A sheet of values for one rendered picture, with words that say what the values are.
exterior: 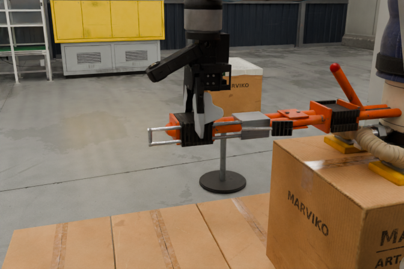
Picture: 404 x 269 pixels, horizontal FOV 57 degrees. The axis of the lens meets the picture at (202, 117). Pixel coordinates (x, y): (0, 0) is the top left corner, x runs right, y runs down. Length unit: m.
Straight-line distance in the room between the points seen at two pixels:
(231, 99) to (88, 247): 1.50
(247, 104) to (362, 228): 1.97
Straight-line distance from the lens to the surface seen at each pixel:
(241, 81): 2.66
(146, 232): 1.65
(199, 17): 0.73
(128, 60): 8.12
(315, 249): 1.02
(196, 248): 1.55
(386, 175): 0.96
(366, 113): 0.97
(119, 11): 7.97
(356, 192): 0.88
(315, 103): 0.93
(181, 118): 0.78
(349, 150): 1.08
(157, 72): 0.73
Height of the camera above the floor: 1.46
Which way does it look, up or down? 17 degrees down
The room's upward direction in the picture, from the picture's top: straight up
